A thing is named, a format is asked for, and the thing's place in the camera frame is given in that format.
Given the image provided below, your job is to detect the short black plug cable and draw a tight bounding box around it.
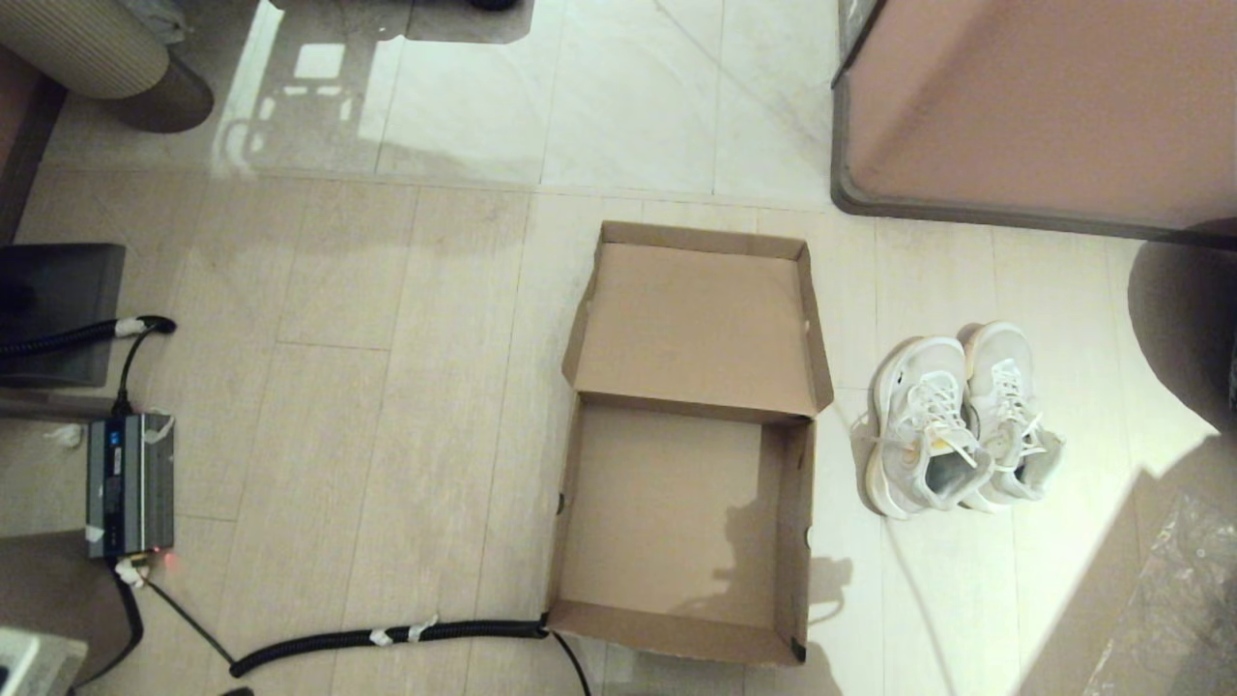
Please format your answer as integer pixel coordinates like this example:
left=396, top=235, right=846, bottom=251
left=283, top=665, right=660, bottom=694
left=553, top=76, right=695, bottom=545
left=116, top=329, right=158, bottom=419

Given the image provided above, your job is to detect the thick black power cable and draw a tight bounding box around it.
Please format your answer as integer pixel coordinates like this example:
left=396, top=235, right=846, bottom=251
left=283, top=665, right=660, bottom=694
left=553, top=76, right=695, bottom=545
left=72, top=559, right=146, bottom=687

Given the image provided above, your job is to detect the thin black floor cable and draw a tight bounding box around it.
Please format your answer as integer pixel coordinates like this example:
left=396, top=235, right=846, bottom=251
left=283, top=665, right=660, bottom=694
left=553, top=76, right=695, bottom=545
left=143, top=572, right=239, bottom=668

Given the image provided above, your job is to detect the pink cabinet with grey base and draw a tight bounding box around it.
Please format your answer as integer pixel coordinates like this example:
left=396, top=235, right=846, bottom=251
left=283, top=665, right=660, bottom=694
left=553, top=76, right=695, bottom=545
left=829, top=0, right=1237, bottom=243

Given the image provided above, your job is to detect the crumpled clear plastic sheet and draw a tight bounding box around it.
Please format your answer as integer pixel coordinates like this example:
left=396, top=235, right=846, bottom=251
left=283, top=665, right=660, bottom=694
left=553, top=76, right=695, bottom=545
left=1082, top=493, right=1237, bottom=696

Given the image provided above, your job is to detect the grey power supply box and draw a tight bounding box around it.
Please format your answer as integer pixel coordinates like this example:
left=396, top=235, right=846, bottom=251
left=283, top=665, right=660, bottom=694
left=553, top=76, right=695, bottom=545
left=85, top=413, right=178, bottom=561

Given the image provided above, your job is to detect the brown cardboard shoe box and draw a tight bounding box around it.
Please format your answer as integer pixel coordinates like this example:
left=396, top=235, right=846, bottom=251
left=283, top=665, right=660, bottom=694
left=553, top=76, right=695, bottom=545
left=546, top=220, right=835, bottom=668

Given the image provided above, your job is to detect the white mesh sneaker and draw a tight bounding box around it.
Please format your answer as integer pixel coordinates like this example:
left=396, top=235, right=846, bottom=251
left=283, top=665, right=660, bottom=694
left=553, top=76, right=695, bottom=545
left=957, top=321, right=1067, bottom=508
left=863, top=335, right=996, bottom=521

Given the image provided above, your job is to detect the black corrugated cable conduit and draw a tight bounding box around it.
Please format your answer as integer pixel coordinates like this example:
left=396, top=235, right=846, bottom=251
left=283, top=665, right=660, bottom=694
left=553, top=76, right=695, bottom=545
left=229, top=619, right=592, bottom=696
left=0, top=316, right=179, bottom=361

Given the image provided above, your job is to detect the dark grey square platform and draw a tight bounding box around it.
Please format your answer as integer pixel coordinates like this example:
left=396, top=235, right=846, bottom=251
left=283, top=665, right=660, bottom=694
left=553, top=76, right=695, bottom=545
left=0, top=244, right=128, bottom=390

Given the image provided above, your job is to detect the beige ribbed round pouf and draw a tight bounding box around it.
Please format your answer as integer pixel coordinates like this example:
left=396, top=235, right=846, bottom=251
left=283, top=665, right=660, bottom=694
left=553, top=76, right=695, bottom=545
left=0, top=0, right=216, bottom=134

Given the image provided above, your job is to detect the grey crumpled cloth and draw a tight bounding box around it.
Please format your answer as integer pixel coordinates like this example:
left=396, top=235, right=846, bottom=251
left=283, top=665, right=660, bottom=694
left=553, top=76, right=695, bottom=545
left=121, top=0, right=190, bottom=46

